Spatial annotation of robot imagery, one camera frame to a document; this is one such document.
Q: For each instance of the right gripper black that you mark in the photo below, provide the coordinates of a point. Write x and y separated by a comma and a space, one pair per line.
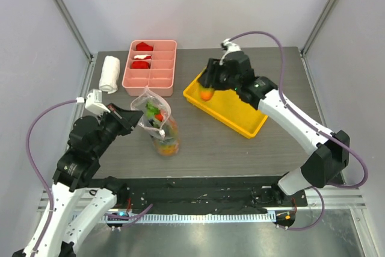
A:
215, 74

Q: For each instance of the rolled white towel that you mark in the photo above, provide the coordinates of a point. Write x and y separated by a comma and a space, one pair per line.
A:
109, 75

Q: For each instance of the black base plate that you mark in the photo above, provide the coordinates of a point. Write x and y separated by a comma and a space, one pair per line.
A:
178, 195

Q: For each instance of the fake mango orange green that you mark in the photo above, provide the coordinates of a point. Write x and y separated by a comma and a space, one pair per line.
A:
206, 94

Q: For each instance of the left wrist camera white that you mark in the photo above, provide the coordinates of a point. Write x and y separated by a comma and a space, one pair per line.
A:
93, 102

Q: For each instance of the yellow plastic tray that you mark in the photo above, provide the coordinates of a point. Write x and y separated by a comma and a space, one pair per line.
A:
226, 107

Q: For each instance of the pink divided organizer tray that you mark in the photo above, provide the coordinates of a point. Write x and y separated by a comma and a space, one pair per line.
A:
150, 63

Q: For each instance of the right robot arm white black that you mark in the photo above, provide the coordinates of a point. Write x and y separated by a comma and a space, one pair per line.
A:
326, 150

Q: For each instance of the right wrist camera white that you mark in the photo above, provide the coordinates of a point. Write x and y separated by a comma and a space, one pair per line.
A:
228, 47

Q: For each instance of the fake pineapple orange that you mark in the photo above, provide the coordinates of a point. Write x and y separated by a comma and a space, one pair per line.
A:
167, 149

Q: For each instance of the fake green lettuce leaf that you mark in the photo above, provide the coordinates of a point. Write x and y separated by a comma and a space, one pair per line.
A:
151, 110

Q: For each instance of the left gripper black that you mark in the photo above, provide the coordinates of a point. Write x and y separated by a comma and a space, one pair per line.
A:
132, 116

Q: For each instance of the clear zip top bag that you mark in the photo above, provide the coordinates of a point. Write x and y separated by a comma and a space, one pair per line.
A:
165, 132

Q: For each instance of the red fake food top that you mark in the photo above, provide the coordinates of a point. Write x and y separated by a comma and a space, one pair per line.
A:
143, 46

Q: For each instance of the white slotted cable duct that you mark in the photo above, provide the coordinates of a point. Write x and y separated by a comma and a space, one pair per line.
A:
268, 217

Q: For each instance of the white red fake food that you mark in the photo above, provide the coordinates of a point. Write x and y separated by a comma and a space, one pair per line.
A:
142, 57

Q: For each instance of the fake carrot orange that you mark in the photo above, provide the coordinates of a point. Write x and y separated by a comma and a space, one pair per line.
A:
159, 117

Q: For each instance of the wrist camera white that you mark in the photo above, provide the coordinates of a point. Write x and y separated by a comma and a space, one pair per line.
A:
228, 47
93, 102

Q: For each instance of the red fake food lower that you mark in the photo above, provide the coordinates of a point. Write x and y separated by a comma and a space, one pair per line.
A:
140, 64

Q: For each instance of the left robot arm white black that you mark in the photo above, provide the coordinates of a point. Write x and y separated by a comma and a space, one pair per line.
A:
57, 234

